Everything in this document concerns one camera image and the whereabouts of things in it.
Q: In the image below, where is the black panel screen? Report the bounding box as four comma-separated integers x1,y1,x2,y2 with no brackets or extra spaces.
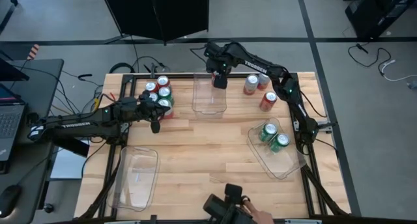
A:
99,0,210,45

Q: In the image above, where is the small black desk device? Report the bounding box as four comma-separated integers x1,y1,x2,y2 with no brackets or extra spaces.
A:
25,111,40,127

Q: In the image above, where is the black desk foot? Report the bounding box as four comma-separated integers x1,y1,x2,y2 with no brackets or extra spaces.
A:
48,135,91,158

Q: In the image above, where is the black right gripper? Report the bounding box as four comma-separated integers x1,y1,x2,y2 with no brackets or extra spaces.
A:
204,41,234,90

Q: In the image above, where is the black furniture leg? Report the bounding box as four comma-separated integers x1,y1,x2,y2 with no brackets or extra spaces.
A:
0,0,19,36

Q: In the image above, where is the white sheet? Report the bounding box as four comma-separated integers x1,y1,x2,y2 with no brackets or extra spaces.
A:
50,148,89,181

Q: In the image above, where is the black laptop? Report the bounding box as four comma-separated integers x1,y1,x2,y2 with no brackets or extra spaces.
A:
0,83,26,175

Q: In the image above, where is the person's hand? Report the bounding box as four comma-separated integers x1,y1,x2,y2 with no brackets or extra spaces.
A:
242,197,275,224

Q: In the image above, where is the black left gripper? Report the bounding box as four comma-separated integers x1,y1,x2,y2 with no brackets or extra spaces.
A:
127,90,171,134

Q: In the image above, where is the grey desk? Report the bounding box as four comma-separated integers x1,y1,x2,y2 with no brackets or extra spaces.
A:
0,59,65,224

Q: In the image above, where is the black floor cable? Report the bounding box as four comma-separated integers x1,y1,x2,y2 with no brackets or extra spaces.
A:
347,42,392,76

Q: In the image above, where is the black coiled cable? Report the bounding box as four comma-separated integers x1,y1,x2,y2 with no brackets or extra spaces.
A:
108,62,136,74

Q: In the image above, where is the black handheld camera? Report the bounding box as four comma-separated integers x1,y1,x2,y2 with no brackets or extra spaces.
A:
203,183,258,224

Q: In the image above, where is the black monitor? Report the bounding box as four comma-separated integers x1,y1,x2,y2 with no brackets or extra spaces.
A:
0,59,30,83

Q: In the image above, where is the black computer tower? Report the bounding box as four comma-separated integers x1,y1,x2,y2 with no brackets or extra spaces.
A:
344,0,417,40

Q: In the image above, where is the black computer mouse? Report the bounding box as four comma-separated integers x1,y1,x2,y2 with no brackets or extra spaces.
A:
0,184,22,218

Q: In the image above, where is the white floor cable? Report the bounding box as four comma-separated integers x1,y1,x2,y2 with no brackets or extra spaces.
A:
379,59,417,82

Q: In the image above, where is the clear plastic bin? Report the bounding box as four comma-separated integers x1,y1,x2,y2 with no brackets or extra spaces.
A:
246,117,307,180
109,145,160,212
191,72,228,119

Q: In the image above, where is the orange black striped object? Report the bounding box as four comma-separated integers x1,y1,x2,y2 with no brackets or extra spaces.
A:
26,44,41,61

